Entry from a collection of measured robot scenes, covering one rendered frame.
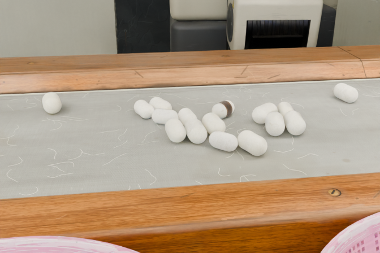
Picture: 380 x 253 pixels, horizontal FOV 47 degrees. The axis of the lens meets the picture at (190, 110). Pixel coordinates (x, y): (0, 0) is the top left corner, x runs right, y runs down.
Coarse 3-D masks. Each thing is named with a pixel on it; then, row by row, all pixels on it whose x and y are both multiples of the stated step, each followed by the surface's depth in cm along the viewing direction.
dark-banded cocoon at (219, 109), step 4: (216, 104) 52; (220, 104) 52; (232, 104) 53; (212, 108) 52; (216, 108) 52; (220, 108) 52; (224, 108) 52; (232, 108) 53; (212, 112) 52; (216, 112) 52; (220, 112) 52; (224, 112) 52; (232, 112) 53; (220, 116) 52; (224, 116) 52
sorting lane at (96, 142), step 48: (0, 96) 60; (96, 96) 60; (144, 96) 60; (192, 96) 60; (240, 96) 60; (288, 96) 60; (0, 144) 46; (48, 144) 46; (96, 144) 46; (144, 144) 46; (192, 144) 46; (288, 144) 46; (336, 144) 46; (0, 192) 38; (48, 192) 38
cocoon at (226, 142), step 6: (216, 132) 45; (222, 132) 45; (210, 138) 45; (216, 138) 44; (222, 138) 44; (228, 138) 44; (234, 138) 44; (210, 144) 45; (216, 144) 45; (222, 144) 44; (228, 144) 44; (234, 144) 44; (228, 150) 44
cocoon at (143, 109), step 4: (140, 100) 53; (136, 104) 53; (140, 104) 52; (144, 104) 52; (148, 104) 52; (136, 108) 53; (140, 108) 52; (144, 108) 52; (148, 108) 52; (152, 108) 52; (136, 112) 53; (140, 112) 52; (144, 112) 52; (148, 112) 52; (152, 112) 52; (144, 116) 52; (148, 116) 52
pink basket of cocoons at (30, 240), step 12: (0, 240) 27; (12, 240) 27; (24, 240) 27; (36, 240) 27; (48, 240) 27; (60, 240) 27; (72, 240) 27; (84, 240) 27; (0, 252) 27; (12, 252) 27; (24, 252) 27; (36, 252) 27; (48, 252) 27; (60, 252) 27; (72, 252) 27; (84, 252) 27; (96, 252) 27; (108, 252) 27; (120, 252) 26; (132, 252) 26
